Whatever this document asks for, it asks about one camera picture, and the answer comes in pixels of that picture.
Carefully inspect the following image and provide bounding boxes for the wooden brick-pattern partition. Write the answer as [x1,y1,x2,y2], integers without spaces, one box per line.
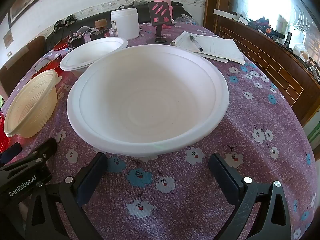
[204,0,320,128]

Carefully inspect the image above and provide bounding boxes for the small white bowl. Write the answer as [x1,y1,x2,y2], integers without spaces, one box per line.
[59,37,128,72]

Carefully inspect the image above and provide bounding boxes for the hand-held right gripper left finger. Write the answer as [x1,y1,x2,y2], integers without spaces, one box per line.
[25,152,108,240]

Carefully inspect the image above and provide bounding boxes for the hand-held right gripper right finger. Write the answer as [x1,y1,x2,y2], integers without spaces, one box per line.
[209,153,292,240]

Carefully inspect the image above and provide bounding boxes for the small wall frame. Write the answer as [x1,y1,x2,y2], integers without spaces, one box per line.
[3,29,13,48]

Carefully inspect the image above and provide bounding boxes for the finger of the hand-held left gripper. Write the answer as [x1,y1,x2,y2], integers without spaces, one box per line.
[0,137,58,174]
[0,142,21,165]

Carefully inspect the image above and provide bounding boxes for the purple floral tablecloth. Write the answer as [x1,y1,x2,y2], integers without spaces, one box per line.
[0,21,320,240]

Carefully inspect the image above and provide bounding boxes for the red plastic basket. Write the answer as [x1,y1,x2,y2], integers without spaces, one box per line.
[0,111,13,153]

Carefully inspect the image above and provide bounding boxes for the dark phone stand pink print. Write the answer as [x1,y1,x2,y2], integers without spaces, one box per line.
[147,1,175,44]

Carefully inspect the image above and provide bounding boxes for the white paper notepad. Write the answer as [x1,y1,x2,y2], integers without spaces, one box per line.
[171,31,245,65]

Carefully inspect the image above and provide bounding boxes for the white flat box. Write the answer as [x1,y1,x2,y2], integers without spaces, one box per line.
[213,9,250,25]

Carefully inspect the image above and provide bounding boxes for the black motor red label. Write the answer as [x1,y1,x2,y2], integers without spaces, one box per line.
[87,29,118,40]

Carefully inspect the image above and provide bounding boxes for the cream plastic bowl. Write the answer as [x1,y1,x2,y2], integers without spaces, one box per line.
[3,69,62,138]

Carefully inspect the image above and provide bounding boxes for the brown chair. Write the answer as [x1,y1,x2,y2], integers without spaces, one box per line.
[0,35,47,98]

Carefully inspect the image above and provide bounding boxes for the red bowl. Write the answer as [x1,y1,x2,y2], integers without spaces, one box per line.
[51,39,73,53]

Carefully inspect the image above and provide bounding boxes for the clear plastic bag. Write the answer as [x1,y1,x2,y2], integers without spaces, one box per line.
[175,14,193,26]

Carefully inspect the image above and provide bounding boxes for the black cylindrical motor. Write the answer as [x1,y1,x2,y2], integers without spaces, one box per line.
[67,34,87,50]

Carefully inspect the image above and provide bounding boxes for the clear pen black cap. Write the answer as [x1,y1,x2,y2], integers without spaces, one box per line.
[189,35,203,52]

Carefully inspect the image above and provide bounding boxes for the black sofa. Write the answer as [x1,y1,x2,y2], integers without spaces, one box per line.
[46,1,193,53]

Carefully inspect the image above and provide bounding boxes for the large white bowl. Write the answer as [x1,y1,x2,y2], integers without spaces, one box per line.
[67,44,230,158]

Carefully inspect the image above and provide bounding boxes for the white plastic jar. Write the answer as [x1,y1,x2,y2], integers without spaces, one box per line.
[110,7,140,40]

